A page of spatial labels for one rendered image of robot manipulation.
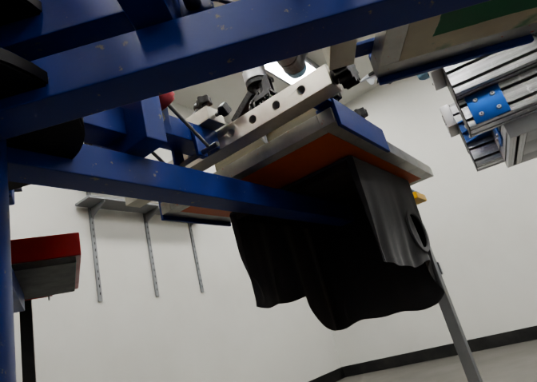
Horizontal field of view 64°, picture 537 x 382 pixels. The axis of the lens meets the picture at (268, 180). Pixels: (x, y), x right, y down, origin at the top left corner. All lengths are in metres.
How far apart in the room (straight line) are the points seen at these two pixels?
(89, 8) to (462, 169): 4.48
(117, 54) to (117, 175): 0.28
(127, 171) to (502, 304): 4.26
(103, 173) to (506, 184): 4.31
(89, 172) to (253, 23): 0.38
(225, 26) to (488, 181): 4.38
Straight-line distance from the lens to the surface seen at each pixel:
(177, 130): 0.96
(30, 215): 3.13
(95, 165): 0.78
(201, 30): 0.55
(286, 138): 1.03
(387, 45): 0.79
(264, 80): 1.35
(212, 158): 1.08
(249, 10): 0.55
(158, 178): 0.85
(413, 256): 1.39
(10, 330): 0.59
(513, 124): 1.41
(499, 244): 4.74
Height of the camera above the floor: 0.54
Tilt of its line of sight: 20 degrees up
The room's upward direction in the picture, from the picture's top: 15 degrees counter-clockwise
